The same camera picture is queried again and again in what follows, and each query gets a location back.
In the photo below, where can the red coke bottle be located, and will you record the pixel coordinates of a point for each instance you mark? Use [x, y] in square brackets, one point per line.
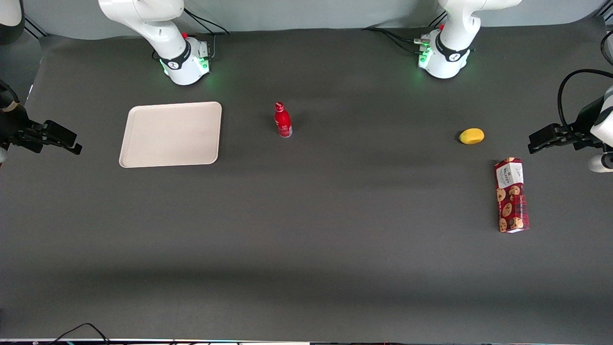
[283, 123]

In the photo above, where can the red cookie box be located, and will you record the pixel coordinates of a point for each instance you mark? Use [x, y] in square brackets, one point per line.
[512, 201]

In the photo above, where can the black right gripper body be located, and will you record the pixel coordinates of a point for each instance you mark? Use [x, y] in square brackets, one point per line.
[15, 128]

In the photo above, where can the dark frame strut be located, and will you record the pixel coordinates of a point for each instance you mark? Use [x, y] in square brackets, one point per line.
[604, 16]
[36, 27]

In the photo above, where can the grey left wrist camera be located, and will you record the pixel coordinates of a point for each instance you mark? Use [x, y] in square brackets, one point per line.
[598, 164]

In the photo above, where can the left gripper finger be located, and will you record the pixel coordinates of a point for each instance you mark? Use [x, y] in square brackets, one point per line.
[551, 131]
[541, 143]

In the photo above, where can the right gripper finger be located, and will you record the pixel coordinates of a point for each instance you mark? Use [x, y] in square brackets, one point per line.
[60, 132]
[67, 146]

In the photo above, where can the beige plastic tray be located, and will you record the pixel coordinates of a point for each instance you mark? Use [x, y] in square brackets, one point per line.
[170, 136]

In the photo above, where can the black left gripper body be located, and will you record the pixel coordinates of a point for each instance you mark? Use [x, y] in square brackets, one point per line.
[582, 124]

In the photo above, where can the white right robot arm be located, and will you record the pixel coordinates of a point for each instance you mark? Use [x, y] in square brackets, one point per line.
[163, 28]

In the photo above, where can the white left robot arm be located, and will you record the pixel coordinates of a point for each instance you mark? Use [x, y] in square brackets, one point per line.
[452, 57]

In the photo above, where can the yellow lemon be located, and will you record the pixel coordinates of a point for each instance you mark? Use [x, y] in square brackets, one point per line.
[471, 136]

